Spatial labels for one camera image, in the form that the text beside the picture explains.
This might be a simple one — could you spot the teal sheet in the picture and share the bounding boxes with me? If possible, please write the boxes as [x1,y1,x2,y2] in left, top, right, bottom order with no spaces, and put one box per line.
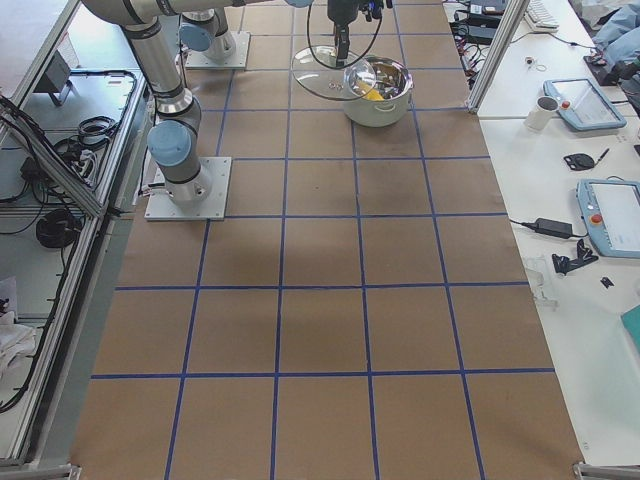
[621,306,640,351]

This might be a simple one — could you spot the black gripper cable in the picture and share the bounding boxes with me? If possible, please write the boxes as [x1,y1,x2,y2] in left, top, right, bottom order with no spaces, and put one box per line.
[305,0,389,70]

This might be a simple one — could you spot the lower teach pendant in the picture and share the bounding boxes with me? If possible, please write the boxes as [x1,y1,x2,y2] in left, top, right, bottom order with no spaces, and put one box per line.
[576,179,639,259]

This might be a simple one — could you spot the black round object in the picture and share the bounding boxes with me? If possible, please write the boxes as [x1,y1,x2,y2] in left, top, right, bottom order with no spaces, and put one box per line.
[563,153,596,171]

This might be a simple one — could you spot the white mug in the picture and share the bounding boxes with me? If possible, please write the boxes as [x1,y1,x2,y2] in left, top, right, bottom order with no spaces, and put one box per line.
[524,96,558,131]

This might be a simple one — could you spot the black power adapter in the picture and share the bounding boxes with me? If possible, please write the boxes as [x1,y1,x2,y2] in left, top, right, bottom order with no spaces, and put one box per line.
[534,218,573,239]

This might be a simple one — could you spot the glass pot lid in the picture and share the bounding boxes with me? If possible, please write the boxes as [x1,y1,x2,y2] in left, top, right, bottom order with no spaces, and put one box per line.
[291,45,377,101]

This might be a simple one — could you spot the aluminium frame post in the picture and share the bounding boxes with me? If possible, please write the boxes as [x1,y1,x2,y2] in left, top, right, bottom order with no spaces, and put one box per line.
[466,0,529,114]

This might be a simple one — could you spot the black bracket part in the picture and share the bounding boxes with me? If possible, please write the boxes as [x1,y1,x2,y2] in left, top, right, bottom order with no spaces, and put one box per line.
[551,238,598,276]

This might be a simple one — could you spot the upper teach pendant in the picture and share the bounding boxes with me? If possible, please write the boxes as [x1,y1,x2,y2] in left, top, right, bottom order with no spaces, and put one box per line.
[543,78,627,131]

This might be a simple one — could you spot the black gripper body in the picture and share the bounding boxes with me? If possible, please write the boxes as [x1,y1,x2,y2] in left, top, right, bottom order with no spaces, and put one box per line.
[327,0,359,25]
[363,0,393,21]

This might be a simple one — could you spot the teach pendant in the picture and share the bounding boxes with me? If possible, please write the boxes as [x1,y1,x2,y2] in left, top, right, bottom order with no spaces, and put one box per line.
[543,78,627,131]
[576,179,639,259]

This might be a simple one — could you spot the black cable coil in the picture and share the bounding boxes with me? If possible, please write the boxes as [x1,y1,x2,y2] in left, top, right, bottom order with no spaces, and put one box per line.
[35,208,84,249]

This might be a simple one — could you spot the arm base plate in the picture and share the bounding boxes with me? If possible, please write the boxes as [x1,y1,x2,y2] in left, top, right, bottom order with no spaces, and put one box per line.
[144,157,232,221]
[186,31,251,70]

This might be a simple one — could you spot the pale green cooking pot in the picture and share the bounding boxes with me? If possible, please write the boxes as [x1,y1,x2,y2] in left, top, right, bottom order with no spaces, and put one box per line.
[343,55,414,127]

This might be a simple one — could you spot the yellow corn cob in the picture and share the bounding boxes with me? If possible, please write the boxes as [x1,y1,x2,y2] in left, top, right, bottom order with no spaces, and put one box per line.
[362,88,385,101]

